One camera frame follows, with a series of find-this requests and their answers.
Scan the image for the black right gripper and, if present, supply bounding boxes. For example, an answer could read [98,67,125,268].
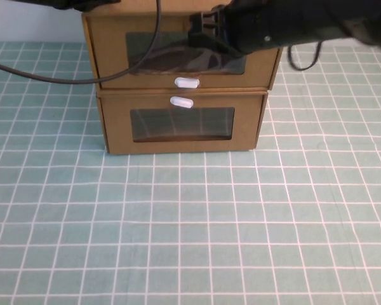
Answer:
[187,0,305,58]

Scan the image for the brown cardboard drawer with window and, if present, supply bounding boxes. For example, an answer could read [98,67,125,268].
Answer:
[99,93,265,154]
[85,11,282,90]

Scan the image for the lower cardboard drawer box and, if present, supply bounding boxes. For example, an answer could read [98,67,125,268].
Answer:
[95,90,270,156]

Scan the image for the upper cardboard drawer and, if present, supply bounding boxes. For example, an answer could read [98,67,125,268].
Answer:
[81,0,284,92]

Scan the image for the green white grid tablecloth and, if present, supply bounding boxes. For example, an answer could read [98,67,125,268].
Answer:
[0,40,381,305]

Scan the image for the white plastic drawer handle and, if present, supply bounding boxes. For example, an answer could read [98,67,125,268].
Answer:
[169,96,195,110]
[173,76,200,90]

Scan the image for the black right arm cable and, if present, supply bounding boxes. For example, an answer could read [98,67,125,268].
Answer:
[286,40,324,71]

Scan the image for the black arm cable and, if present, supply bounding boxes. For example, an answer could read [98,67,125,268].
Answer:
[286,40,324,71]
[0,0,163,85]

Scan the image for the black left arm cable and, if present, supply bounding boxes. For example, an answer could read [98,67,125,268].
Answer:
[0,0,163,85]

